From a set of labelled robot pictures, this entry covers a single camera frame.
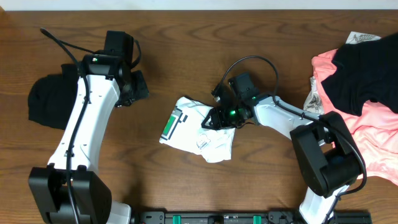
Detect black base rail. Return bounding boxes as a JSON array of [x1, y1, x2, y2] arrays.
[[133, 210, 373, 224]]

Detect coral pink garment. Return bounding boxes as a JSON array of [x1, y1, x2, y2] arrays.
[[312, 50, 397, 184]]

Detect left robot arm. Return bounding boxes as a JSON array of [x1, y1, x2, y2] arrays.
[[28, 54, 149, 223]]

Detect folded black garment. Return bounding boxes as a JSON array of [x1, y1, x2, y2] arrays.
[[28, 64, 79, 130]]

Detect black t-shirt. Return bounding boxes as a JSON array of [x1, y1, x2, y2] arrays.
[[322, 34, 397, 116]]

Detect white leaf-print garment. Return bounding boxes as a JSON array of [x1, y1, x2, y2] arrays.
[[303, 31, 381, 114]]

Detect white t-shirt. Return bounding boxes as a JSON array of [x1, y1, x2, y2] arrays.
[[159, 97, 235, 163]]

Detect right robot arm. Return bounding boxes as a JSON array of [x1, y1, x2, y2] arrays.
[[201, 83, 371, 223]]

